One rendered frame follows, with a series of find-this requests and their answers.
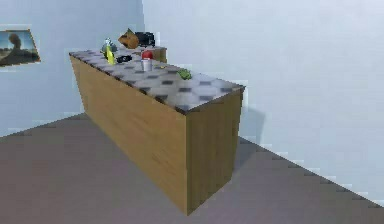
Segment green lettuce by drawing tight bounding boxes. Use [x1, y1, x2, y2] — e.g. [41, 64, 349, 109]
[176, 68, 193, 81]

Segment yellow spray bottle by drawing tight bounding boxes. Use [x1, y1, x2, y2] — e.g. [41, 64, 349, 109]
[102, 37, 118, 66]

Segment wooden counter with checkered top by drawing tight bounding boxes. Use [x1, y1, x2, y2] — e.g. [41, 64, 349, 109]
[68, 48, 247, 216]

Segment white cup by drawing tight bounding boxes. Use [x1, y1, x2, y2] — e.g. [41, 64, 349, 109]
[140, 58, 154, 73]

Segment brown bread loaf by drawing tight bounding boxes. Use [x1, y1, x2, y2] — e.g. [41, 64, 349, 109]
[117, 28, 140, 50]

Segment framed landscape picture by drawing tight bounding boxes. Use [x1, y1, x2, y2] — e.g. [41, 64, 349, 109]
[0, 28, 42, 68]

